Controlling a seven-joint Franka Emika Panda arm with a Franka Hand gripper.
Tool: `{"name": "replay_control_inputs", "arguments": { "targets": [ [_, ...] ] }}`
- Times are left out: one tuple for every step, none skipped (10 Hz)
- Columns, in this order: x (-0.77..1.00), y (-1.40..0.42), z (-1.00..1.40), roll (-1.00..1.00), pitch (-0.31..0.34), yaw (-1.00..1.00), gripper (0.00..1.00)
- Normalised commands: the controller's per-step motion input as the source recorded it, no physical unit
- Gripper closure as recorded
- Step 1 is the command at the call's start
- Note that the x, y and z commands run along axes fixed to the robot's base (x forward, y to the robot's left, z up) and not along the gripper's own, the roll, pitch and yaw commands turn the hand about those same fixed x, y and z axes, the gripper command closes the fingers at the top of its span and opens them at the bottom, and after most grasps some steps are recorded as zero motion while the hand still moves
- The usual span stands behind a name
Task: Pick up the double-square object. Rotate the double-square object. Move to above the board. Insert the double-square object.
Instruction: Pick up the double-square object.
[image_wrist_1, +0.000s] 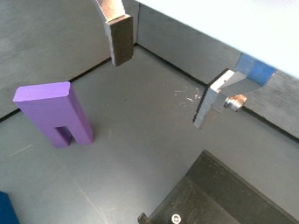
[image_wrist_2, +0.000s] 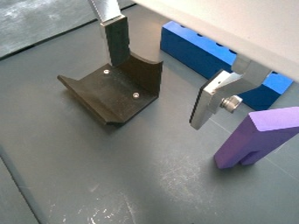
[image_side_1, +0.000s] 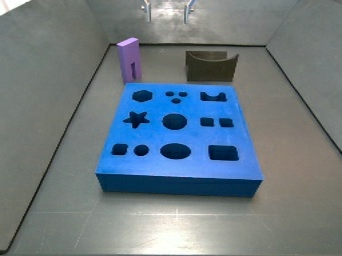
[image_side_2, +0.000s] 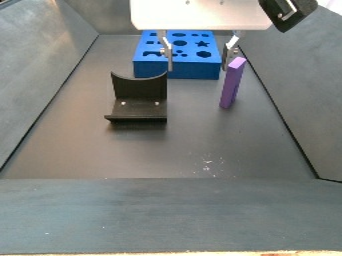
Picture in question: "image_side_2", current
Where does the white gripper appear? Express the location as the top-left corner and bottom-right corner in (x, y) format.
(130, 0), (272, 71)

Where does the purple double-square block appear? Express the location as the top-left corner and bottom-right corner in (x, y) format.
(219, 57), (246, 109)

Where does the blue foam shape board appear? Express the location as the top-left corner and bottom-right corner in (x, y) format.
(133, 30), (222, 80)

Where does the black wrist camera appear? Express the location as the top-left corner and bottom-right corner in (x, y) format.
(258, 0), (318, 33)

